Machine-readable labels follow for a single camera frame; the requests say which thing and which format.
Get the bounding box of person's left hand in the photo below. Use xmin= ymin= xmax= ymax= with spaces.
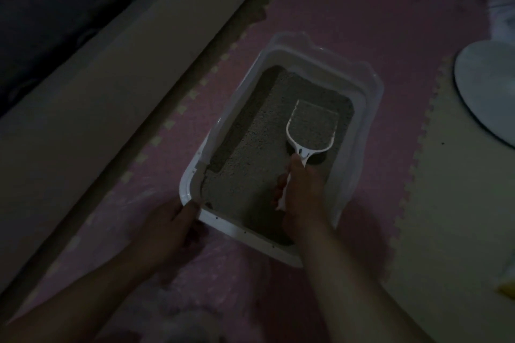
xmin=133 ymin=198 xmax=202 ymax=275

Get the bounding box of person's right hand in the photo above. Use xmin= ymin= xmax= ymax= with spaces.
xmin=273 ymin=153 xmax=329 ymax=241

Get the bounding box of white slotted litter scoop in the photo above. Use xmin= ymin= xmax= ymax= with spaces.
xmin=275 ymin=99 xmax=342 ymax=212

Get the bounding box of clear plastic bag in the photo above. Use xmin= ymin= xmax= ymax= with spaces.
xmin=92 ymin=193 xmax=282 ymax=343

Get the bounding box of white cat litter tray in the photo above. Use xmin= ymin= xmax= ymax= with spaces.
xmin=179 ymin=31 xmax=385 ymax=268

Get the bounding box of person's right forearm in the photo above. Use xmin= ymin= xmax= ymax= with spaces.
xmin=297 ymin=220 xmax=435 ymax=343

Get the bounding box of person's left forearm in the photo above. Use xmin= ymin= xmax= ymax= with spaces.
xmin=0 ymin=250 xmax=158 ymax=343

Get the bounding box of pink foam floor mat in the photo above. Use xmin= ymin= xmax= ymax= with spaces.
xmin=8 ymin=0 xmax=496 ymax=343

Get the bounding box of white standing fan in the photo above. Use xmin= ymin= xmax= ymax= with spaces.
xmin=453 ymin=40 xmax=515 ymax=150

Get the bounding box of yellow plastic bag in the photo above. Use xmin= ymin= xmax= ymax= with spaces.
xmin=497 ymin=278 xmax=515 ymax=299

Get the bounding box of mattress with pink floral sheet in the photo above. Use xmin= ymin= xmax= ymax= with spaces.
xmin=0 ymin=0 xmax=190 ymax=118

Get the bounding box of white bed frame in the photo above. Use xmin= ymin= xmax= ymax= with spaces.
xmin=0 ymin=0 xmax=286 ymax=295

